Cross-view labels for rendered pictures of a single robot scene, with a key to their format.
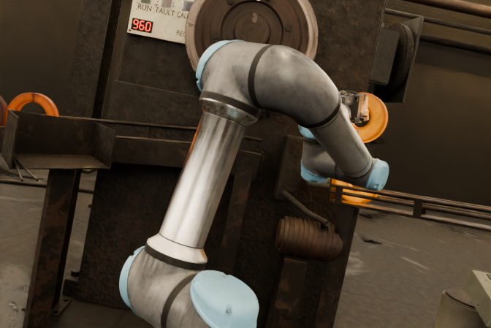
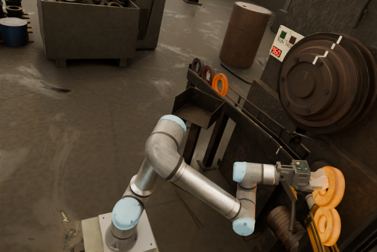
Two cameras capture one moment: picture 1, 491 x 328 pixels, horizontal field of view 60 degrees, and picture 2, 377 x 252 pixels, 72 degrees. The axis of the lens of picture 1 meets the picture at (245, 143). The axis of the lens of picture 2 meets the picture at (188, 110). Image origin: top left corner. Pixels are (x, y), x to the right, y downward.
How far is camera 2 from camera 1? 1.07 m
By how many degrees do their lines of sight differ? 62
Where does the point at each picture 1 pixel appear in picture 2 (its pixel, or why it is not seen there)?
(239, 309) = (117, 218)
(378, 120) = (327, 197)
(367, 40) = not seen: outside the picture
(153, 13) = (283, 45)
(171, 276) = (129, 191)
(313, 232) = (284, 228)
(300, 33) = (344, 96)
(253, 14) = (306, 73)
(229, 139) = not seen: hidden behind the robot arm
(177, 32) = not seen: hidden behind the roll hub
